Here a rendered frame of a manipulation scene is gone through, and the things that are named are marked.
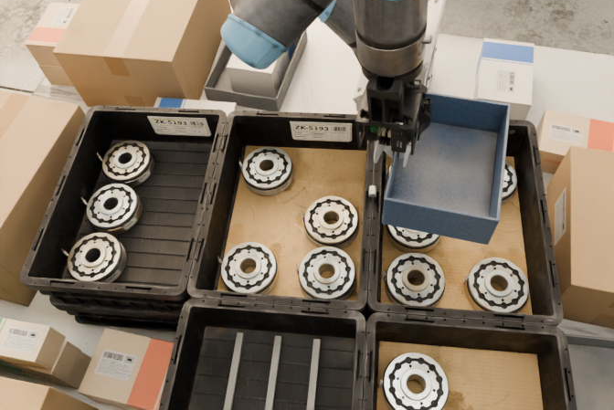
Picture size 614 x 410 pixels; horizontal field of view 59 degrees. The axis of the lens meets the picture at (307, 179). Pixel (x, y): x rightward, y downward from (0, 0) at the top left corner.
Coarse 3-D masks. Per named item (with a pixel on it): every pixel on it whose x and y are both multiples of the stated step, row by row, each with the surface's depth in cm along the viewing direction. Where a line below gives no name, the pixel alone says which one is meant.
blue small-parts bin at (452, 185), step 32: (448, 96) 81; (448, 128) 86; (480, 128) 85; (416, 160) 83; (448, 160) 83; (480, 160) 82; (416, 192) 80; (448, 192) 80; (480, 192) 79; (416, 224) 76; (448, 224) 73; (480, 224) 71
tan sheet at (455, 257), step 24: (384, 192) 109; (504, 216) 104; (384, 240) 103; (456, 240) 102; (504, 240) 101; (384, 264) 101; (456, 264) 100; (384, 288) 98; (456, 288) 97; (528, 312) 94
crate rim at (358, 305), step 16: (240, 112) 110; (256, 112) 110; (272, 112) 110; (288, 112) 109; (304, 112) 109; (224, 128) 108; (224, 144) 106; (368, 144) 103; (224, 160) 104; (368, 160) 101; (368, 176) 99; (368, 192) 98; (208, 208) 98; (368, 208) 96; (208, 224) 97; (368, 224) 94; (368, 240) 92; (368, 256) 91; (192, 272) 92; (368, 272) 90; (192, 288) 90; (288, 304) 88; (304, 304) 87; (320, 304) 87; (336, 304) 87; (352, 304) 87
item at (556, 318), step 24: (552, 240) 90; (552, 264) 88; (552, 288) 86; (384, 312) 86; (408, 312) 85; (432, 312) 85; (456, 312) 85; (480, 312) 84; (504, 312) 84; (552, 312) 84
